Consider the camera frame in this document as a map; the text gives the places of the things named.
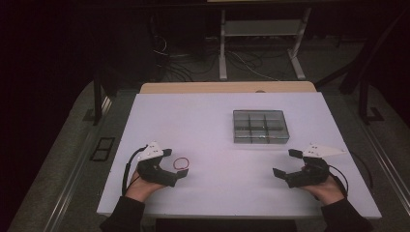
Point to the person's left hand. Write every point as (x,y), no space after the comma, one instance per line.
(138,188)

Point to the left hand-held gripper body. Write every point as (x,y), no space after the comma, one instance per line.
(151,170)

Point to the aluminium floor rail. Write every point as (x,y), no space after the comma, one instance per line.
(69,190)
(388,167)

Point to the white metal stand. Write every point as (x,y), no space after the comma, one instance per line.
(261,28)

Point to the clear plastic compartment box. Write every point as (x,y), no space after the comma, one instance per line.
(260,127)

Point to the red rubber band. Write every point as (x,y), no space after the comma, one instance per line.
(174,164)

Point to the beige wooden table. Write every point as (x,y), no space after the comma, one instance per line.
(225,87)

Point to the black slanted metal bars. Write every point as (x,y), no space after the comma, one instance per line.
(370,54)

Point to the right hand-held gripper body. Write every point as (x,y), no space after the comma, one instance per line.
(312,174)

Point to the black metal stand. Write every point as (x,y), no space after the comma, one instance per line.
(97,103)
(364,103)

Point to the person's right hand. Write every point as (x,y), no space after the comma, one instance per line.
(327,191)

